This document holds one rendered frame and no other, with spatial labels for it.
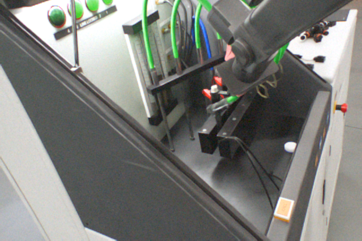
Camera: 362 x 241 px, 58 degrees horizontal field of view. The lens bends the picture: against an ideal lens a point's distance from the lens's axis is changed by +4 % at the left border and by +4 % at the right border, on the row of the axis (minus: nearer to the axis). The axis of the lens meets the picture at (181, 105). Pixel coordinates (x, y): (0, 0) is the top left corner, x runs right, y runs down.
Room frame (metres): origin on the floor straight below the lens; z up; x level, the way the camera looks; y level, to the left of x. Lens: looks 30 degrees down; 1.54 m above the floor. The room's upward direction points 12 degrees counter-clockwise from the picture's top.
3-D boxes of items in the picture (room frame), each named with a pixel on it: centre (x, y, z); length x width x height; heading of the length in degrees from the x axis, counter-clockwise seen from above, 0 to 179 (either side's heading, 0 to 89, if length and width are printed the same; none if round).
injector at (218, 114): (0.78, -0.11, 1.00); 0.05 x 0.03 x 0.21; 55
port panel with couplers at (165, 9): (1.13, -0.03, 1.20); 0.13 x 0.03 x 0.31; 145
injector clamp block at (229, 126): (0.88, -0.17, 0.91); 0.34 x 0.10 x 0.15; 145
